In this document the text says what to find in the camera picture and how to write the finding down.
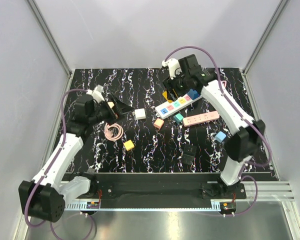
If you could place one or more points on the black cube socket adapter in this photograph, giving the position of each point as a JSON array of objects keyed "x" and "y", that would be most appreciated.
[{"x": 188, "y": 154}]

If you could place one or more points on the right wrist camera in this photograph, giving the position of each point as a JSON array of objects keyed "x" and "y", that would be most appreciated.
[{"x": 173, "y": 67}]

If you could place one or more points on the pink power strip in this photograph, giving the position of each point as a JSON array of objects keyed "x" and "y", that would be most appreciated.
[{"x": 200, "y": 118}]

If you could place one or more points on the pink plug adapter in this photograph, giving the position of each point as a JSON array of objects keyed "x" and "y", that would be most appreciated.
[{"x": 158, "y": 123}]

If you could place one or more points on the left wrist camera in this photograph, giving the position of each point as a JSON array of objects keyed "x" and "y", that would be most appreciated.
[{"x": 96, "y": 93}]

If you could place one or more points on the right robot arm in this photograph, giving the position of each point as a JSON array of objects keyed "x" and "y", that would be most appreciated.
[{"x": 246, "y": 132}]

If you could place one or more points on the white plug adapter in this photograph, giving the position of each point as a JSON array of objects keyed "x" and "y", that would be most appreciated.
[{"x": 140, "y": 114}]

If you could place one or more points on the light blue plug adapter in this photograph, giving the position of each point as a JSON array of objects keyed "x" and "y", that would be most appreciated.
[{"x": 220, "y": 137}]

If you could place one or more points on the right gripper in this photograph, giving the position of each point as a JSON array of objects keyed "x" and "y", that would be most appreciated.
[{"x": 169, "y": 84}]

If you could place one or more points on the yellow cube socket adapter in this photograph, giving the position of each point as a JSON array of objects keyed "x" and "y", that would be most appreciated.
[{"x": 168, "y": 97}]

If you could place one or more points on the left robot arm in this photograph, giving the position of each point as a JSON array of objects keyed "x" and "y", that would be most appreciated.
[{"x": 44, "y": 197}]

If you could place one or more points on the white multicolour power strip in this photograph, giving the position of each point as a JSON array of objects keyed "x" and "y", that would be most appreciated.
[{"x": 168, "y": 109}]

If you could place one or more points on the small yellow plug adapter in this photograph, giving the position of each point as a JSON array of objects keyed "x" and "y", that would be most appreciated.
[{"x": 128, "y": 145}]

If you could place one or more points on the blue cube socket adapter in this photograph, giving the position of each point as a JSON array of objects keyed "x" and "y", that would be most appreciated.
[{"x": 193, "y": 94}]

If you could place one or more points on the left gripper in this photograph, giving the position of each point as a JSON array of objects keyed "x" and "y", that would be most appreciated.
[{"x": 119, "y": 109}]

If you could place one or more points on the teal plug adapter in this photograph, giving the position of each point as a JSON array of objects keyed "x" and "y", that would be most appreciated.
[{"x": 178, "y": 118}]

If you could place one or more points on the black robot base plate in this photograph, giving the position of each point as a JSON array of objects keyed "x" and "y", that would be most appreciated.
[{"x": 161, "y": 190}]

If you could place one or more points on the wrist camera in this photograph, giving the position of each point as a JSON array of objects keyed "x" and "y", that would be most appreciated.
[
  {"x": 173, "y": 67},
  {"x": 96, "y": 93}
]

